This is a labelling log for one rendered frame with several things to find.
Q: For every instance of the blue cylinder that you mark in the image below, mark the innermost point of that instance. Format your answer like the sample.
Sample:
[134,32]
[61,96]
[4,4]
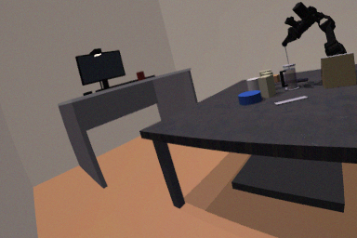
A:
[249,97]

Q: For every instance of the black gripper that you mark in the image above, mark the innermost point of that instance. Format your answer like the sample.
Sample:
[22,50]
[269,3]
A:
[296,32]

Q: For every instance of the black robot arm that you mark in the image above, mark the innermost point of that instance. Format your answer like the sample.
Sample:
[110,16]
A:
[309,16]

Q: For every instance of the dark grey flat shelf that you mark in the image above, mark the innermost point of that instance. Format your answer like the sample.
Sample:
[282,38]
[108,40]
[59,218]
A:
[305,182]

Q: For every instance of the grey cylinder with white top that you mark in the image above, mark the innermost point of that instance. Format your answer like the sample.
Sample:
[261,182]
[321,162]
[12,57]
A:
[253,84]

